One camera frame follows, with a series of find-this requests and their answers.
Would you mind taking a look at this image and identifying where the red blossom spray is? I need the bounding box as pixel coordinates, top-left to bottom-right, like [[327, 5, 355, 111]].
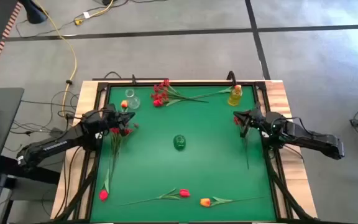
[[233, 115, 250, 170], [150, 78, 209, 108], [109, 123, 140, 175]]

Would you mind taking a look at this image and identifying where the yellow glass vase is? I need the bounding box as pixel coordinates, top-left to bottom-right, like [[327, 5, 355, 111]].
[[227, 84, 244, 107]]

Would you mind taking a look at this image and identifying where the black aluminium table frame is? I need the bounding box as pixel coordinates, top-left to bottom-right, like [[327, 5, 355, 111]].
[[73, 80, 291, 224]]

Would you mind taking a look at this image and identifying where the black desk foot beam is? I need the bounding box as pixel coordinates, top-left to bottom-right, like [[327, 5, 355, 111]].
[[0, 157, 61, 185]]

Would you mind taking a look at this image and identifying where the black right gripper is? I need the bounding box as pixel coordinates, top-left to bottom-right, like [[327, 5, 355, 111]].
[[233, 107, 269, 138]]

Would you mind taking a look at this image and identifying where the green glass vase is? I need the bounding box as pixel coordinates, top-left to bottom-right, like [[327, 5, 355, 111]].
[[173, 134, 187, 152]]

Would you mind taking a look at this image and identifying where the green table mat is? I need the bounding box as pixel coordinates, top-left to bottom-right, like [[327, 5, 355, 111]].
[[89, 85, 277, 223]]

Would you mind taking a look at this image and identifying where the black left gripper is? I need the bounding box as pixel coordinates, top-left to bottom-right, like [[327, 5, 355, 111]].
[[106, 104, 135, 131]]

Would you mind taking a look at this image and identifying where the black diagonal frame strut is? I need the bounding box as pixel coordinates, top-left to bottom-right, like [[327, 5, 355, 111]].
[[268, 172, 311, 222], [54, 169, 98, 222]]

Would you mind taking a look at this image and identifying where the black lamp base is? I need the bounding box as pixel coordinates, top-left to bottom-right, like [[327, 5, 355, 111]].
[[19, 0, 48, 25]]

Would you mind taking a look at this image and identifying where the clear glass vase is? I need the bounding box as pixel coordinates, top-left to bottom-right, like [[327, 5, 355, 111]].
[[124, 88, 142, 110]]

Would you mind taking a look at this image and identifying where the dark grey desk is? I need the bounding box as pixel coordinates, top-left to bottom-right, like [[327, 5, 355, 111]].
[[0, 87, 25, 179]]

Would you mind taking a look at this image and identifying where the grey power adapter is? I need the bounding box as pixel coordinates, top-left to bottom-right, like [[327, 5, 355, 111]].
[[48, 126, 64, 138]]

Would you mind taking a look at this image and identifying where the thin black bar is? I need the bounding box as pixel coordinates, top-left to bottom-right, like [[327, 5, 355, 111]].
[[91, 77, 169, 81]]

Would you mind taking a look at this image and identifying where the yellow cable with plug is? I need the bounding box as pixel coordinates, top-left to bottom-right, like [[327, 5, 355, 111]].
[[74, 0, 115, 26]]

